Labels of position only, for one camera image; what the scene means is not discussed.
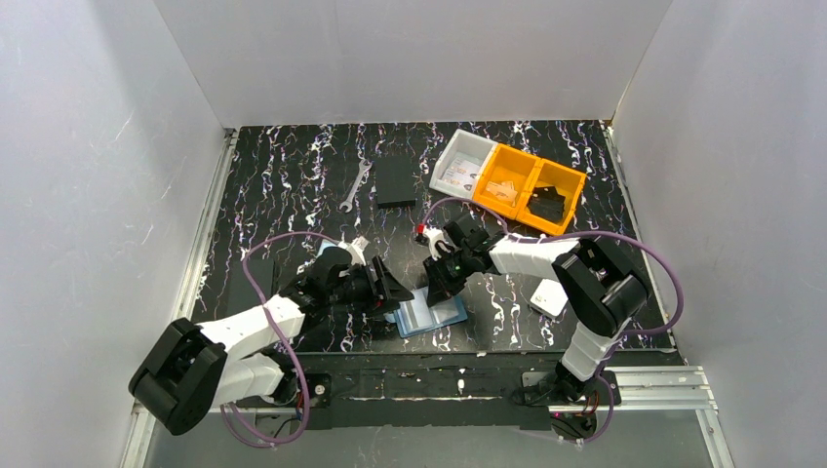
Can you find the white storage bin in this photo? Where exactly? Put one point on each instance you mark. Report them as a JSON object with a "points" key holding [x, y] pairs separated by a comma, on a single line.
{"points": [[459, 167]]}

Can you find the blue leather card holder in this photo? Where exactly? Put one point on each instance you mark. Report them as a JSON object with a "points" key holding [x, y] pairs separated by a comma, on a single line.
{"points": [[414, 317]]}

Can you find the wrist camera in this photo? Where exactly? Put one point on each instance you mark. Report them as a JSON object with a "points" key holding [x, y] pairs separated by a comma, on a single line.
{"points": [[434, 239], [356, 249]]}

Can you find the black flat box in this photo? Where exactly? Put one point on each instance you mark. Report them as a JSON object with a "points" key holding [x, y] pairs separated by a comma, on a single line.
{"points": [[394, 182]]}

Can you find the yellow bin middle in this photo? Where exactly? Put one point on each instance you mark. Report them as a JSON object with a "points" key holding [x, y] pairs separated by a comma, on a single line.
{"points": [[505, 184]]}

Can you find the silver wrench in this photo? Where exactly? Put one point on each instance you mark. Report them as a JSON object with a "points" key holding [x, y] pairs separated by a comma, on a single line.
{"points": [[346, 205]]}

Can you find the aluminium frame rail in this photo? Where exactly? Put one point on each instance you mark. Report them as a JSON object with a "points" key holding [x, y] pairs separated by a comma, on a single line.
{"points": [[142, 423]]}

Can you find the yellow bin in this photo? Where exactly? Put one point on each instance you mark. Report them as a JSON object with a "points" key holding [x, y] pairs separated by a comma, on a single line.
{"points": [[505, 184], [550, 197]]}

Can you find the yellow bin right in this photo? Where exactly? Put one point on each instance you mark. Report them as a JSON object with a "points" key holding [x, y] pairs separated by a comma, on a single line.
{"points": [[550, 197]]}

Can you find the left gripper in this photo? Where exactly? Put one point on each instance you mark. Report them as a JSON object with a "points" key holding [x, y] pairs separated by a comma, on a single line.
{"points": [[376, 284]]}

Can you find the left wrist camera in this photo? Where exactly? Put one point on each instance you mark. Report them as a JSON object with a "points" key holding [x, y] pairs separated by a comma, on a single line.
{"points": [[356, 249]]}

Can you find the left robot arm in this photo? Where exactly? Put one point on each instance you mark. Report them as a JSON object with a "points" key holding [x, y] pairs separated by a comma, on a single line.
{"points": [[193, 368]]}

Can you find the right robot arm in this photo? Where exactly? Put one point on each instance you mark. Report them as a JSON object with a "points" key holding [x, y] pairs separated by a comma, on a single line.
{"points": [[603, 287]]}

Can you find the black flat plate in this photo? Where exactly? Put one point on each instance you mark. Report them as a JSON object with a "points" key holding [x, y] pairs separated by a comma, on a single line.
{"points": [[241, 293]]}

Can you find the white square box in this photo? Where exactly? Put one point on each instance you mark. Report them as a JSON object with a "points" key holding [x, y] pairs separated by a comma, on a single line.
{"points": [[549, 298]]}

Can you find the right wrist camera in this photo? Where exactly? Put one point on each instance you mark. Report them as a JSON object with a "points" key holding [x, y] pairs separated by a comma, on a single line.
{"points": [[434, 239]]}

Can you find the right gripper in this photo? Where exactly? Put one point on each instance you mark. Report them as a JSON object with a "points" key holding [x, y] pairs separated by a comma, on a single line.
{"points": [[449, 271]]}

